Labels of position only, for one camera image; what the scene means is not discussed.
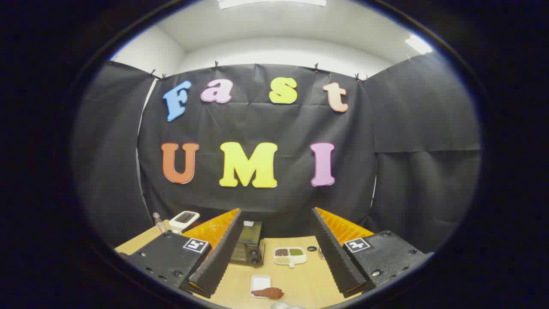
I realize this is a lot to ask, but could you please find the row of small cloth clips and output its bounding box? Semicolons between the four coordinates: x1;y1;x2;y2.
109;54;412;82

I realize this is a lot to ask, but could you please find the white rectangular dish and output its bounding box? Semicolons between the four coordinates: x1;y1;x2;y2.
250;275;271;299

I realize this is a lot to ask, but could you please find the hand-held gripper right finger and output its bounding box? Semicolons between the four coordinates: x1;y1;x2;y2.
312;207;429;299

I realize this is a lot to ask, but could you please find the brown meat slice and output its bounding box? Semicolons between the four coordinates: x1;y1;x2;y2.
252;287;285;300

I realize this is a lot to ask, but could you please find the black toaster oven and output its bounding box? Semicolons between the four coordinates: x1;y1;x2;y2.
229;221;265;267

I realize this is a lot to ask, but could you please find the long ceiling light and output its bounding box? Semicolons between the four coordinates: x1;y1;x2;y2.
217;0;327;10

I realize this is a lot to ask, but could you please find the white divided dish with beans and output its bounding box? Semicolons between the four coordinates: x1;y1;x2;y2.
274;247;308;268

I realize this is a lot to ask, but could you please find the small ceiling light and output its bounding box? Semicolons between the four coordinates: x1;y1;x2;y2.
404;33;433;55

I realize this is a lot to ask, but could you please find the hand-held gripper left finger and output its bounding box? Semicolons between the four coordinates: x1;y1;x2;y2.
124;208;243;299

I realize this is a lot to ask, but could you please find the white toaster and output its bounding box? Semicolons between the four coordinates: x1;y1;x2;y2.
169;211;201;234

